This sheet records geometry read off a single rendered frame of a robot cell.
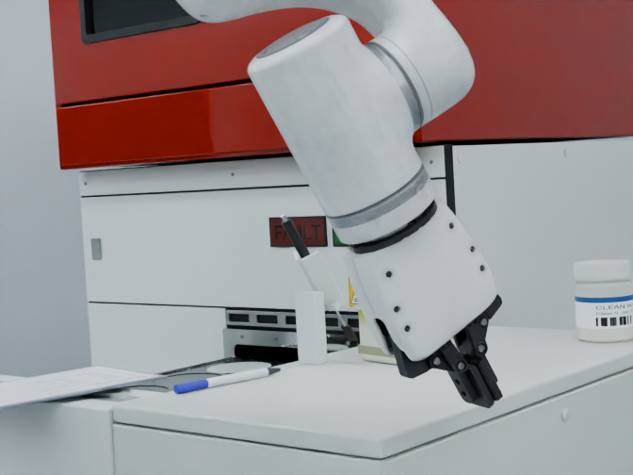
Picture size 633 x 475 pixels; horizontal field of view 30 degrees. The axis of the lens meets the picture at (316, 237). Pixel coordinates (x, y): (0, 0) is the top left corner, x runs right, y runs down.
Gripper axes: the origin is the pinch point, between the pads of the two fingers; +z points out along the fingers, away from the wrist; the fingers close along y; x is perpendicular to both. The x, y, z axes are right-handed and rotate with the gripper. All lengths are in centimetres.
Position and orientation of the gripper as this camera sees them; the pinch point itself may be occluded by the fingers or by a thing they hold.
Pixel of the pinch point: (475, 381)
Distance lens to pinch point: 97.0
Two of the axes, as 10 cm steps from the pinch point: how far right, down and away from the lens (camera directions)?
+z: 4.6, 8.4, 2.9
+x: 4.8, 0.4, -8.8
